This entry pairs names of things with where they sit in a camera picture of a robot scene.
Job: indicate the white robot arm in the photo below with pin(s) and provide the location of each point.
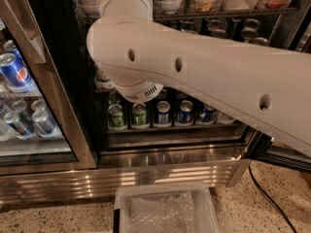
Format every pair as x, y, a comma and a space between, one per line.
266, 88

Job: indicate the stainless steel fridge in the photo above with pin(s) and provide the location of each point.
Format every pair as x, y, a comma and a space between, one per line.
214, 152

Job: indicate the left glass fridge door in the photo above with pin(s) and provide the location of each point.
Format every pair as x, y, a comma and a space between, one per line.
46, 36

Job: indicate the open right fridge door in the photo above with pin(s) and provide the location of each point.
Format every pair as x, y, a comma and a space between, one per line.
293, 32

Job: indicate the front pepsi can left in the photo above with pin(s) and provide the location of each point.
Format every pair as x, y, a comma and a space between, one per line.
162, 115

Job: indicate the front green can right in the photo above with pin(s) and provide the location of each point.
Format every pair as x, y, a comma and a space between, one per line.
139, 114

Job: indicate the green can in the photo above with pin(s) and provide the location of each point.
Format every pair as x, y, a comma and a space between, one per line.
139, 114
116, 117

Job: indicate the front pepsi can middle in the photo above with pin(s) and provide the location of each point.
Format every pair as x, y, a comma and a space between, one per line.
185, 112

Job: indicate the front green can left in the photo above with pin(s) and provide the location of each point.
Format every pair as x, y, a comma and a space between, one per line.
116, 117

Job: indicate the front pepsi can right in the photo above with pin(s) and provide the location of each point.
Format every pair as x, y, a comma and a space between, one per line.
205, 113

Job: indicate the front left 7up can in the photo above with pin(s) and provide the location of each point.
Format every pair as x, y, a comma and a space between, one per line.
101, 76

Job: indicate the clear plastic bin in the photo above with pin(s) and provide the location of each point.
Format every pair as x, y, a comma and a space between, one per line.
206, 220

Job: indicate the bubble wrap sheet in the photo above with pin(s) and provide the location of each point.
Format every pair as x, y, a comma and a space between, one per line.
163, 214

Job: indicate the silver can behind glass right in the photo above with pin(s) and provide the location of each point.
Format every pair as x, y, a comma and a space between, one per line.
44, 121

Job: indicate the silver can behind glass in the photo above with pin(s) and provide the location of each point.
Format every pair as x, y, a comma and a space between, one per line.
44, 121
18, 124

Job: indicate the silver can behind glass left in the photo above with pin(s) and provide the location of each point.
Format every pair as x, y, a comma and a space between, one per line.
18, 124

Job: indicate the large pepsi can behind glass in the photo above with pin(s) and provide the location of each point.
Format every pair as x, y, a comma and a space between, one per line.
14, 70

